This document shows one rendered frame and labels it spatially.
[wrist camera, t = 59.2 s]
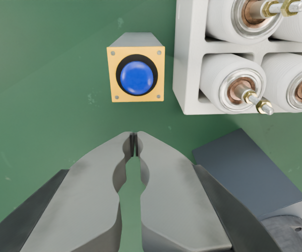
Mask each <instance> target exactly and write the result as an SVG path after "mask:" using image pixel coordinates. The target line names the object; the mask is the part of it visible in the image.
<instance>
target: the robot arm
mask: <svg viewBox="0 0 302 252"><path fill-rule="evenodd" d="M134 148H135V155H136V157H138V158H139V159H140V175H141V181H142V183H143V184H144V185H145V186H146V188H145V190H144V191H143V193H142V194H141V196H140V211H141V235H142V248H143V251H144V252H302V219H301V218H299V217H296V216H293V215H277V216H272V217H268V218H265V219H263V220H261V221H260V220H259V219H258V218H257V217H256V216H255V215H254V214H253V213H252V212H251V211H250V210H249V209H248V208H247V207H246V206H245V205H244V204H243V203H242V202H241V201H240V200H239V199H237V198H236V197H235V196H234V195H233V194H232V193H231V192H230V191H229V190H228V189H227V188H225V187H224V186H223V185H222V184H221V183H220V182H219V181H218V180H217V179H216V178H214V177H213V176H212V175H211V174H210V173H209V172H208V171H207V170H206V169H205V168H204V167H202V166H201V165H200V164H197V165H194V164H193V163H192V162H191V161H190V160H189V159H188V158H187V157H186V156H184V155H183V154H182V153H180V152H179V151H178V150H176V149H174V148H173V147H171V146H169V145H168V144H166V143H164V142H162V141H160V140H158V139H157V138H155V137H153V136H151V135H149V134H148V133H146V132H144V131H139V132H131V131H125V132H123V133H121V134H119V135H117V136H116V137H114V138H112V139H110V140H108V141H107V142H105V143H103V144H101V145H100V146H98V147H96V148H94V149H93V150H91V151H90V152H88V153H87V154H85V155H84V156H83V157H82V158H80V159H79V160H78V161H77V162H76V163H75V164H73V165H72V166H71V167H70V168H69V169H61V170H60V171H59V172H57V173H56V174H55V175H54V176H53V177H52V178H50V179H49V180H48V181H47V182H46V183H45V184H44V185H42V186H41V187H40V188H39V189H38V190H37V191H35V192H34V193H33V194H32V195H31V196H30V197H28V198H27V199H26V200H25V201H24V202H23V203H22V204H20V205H19V206H18V207H17V208H16V209H15V210H13V211H12V212H11V213H10V214H9V215H8V216H7V217H6V218H4V219H3V220H2V221H1V222H0V252H118V251H119V248H120V242H121V234H122V216H121V207H120V197H119V195H118V192H119V190H120V188H121V187H122V186H123V184H124V183H125V182H126V180H127V177H126V163H127V162H128V160H129V159H130V158H131V157H134Z"/></svg>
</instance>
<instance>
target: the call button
mask: <svg viewBox="0 0 302 252"><path fill-rule="evenodd" d="M120 81H121V84H122V86H123V88H124V89H125V90H126V91H127V92H129V93H131V94H134V95H140V94H143V93H145V92H147V91H148V90H149V89H150V88H151V86H152V84H153V73H152V70H151V69H150V67H149V66H148V65H147V64H145V63H144V62H141V61H132V62H129V63H128V64H126V65H125V66H124V68H123V69H122V71H121V75H120Z"/></svg>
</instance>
